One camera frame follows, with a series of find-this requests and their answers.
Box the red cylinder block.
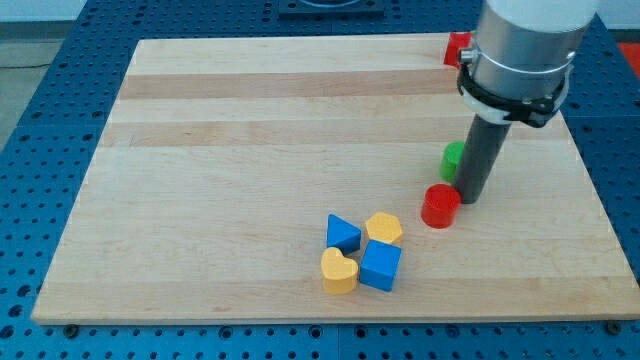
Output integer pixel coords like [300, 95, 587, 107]
[421, 184, 461, 229]

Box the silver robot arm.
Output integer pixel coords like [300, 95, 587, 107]
[460, 0, 599, 100]

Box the yellow hexagon block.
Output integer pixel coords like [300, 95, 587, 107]
[364, 212, 403, 247]

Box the blue triangle block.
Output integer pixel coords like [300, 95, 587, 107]
[326, 214, 362, 254]

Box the wooden board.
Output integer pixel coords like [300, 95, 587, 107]
[32, 33, 639, 325]

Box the yellow heart block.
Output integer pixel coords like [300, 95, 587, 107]
[320, 247, 359, 295]

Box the blue cube block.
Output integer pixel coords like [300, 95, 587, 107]
[359, 240, 402, 292]

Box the green cylinder block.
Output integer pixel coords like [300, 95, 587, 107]
[439, 141, 465, 183]

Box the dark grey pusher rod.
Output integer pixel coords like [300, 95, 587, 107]
[452, 115, 511, 204]

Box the red block at board edge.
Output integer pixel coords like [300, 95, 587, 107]
[443, 31, 474, 69]

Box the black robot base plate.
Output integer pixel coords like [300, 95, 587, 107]
[278, 0, 385, 19]

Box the black cable clamp ring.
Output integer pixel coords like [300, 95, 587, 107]
[456, 62, 573, 129]

